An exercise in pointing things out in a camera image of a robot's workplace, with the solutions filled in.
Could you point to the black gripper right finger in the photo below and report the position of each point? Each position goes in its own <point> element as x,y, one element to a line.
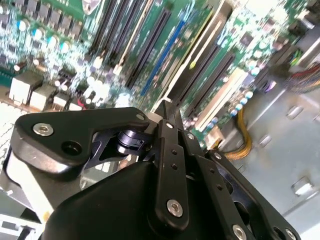
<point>226,200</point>

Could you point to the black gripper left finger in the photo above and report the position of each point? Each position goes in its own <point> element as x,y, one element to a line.
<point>62,125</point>

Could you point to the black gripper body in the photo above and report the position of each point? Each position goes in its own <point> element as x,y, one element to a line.
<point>107,212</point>

